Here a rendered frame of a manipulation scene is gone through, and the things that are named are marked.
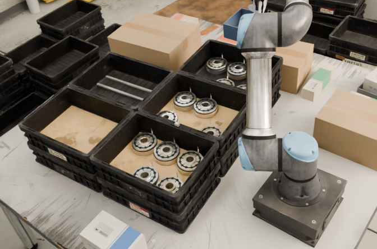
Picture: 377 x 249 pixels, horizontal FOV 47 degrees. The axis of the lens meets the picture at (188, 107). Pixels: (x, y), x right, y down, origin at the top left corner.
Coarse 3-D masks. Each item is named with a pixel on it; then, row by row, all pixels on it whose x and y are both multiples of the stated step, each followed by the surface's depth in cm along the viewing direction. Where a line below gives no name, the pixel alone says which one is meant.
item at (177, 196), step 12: (156, 120) 175; (192, 132) 168; (216, 144) 162; (204, 156) 158; (108, 168) 158; (132, 180) 154; (144, 180) 152; (192, 180) 151; (156, 192) 150; (168, 192) 147; (180, 192) 146
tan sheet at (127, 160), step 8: (128, 144) 180; (128, 152) 177; (120, 160) 174; (128, 160) 174; (136, 160) 173; (144, 160) 173; (152, 160) 172; (120, 168) 171; (128, 168) 170; (136, 168) 170; (160, 168) 169; (168, 168) 168; (176, 168) 168; (160, 176) 166; (176, 176) 165; (184, 176) 165
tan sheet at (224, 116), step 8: (168, 104) 197; (176, 112) 193; (184, 112) 192; (192, 112) 192; (224, 112) 190; (232, 112) 189; (184, 120) 188; (192, 120) 188; (200, 120) 187; (208, 120) 187; (216, 120) 186; (224, 120) 186; (200, 128) 183; (224, 128) 182
